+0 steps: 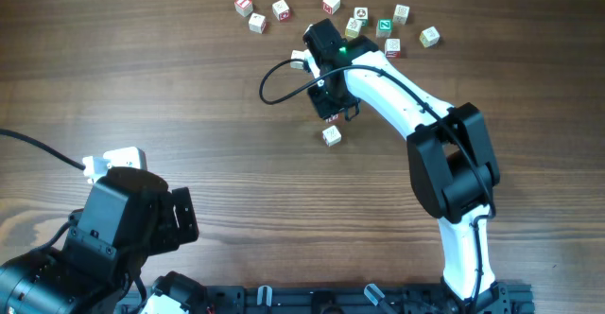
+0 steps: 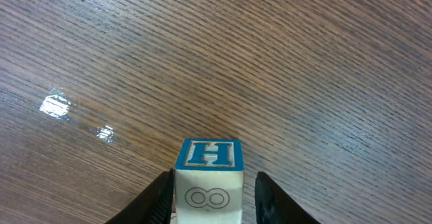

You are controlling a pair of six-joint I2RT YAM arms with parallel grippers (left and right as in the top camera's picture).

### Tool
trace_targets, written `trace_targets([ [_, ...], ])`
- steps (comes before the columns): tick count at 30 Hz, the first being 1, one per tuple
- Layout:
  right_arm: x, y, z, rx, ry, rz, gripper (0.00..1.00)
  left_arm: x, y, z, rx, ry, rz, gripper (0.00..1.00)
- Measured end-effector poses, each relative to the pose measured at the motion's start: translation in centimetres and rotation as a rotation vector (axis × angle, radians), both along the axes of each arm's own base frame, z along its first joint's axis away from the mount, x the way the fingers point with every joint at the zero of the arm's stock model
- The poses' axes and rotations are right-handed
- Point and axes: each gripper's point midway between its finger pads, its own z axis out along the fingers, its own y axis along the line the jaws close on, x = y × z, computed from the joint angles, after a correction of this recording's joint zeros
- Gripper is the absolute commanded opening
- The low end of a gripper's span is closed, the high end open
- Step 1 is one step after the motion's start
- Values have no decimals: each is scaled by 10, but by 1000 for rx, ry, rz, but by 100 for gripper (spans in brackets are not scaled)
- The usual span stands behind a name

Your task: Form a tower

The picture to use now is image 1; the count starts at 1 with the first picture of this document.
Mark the yellow-sided block far right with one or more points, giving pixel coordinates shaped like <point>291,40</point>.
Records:
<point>429,37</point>

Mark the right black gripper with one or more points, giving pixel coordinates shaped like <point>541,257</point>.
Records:
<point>322,109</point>

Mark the plain block top right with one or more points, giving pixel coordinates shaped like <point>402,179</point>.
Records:
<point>400,14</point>

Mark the plain wooden block centre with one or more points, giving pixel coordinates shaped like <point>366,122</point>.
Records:
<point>297,60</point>

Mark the panda picture block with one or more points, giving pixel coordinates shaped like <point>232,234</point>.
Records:
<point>361,14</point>

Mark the red A letter block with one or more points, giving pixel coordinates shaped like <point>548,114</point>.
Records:
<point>331,136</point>

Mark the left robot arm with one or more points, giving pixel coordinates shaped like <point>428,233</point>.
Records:
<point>40,282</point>

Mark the red U letter block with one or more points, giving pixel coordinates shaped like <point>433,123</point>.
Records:
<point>333,118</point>

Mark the yellow-sided ladybug block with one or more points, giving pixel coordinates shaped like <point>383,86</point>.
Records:
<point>353,28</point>

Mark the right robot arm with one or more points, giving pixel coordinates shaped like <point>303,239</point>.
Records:
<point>452,166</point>

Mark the block with red side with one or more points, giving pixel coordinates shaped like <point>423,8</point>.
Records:
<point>281,10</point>

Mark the plain block left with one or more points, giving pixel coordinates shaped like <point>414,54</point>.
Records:
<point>257,23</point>

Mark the red I block far left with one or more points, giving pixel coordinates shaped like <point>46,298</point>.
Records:
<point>243,7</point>

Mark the green N letter block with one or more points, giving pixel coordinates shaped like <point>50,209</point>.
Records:
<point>384,28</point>

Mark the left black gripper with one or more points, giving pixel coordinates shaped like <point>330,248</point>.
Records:
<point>167,235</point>

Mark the pretzel block red side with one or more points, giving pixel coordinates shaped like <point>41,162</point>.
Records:
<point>393,48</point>

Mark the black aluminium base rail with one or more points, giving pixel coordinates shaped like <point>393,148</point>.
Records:
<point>421,298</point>

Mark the red-sided block top centre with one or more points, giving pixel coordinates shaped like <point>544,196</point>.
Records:
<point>330,6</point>

